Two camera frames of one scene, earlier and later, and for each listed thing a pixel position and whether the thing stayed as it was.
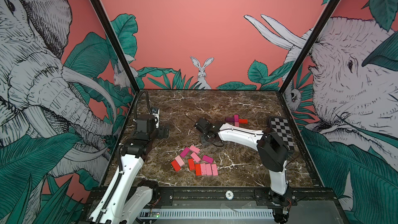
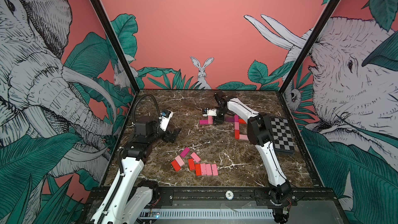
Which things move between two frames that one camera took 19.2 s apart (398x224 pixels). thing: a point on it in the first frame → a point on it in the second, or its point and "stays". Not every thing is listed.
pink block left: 180,161 stays
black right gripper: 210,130 → 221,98
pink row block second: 209,169 stays
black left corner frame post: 105,22 stays
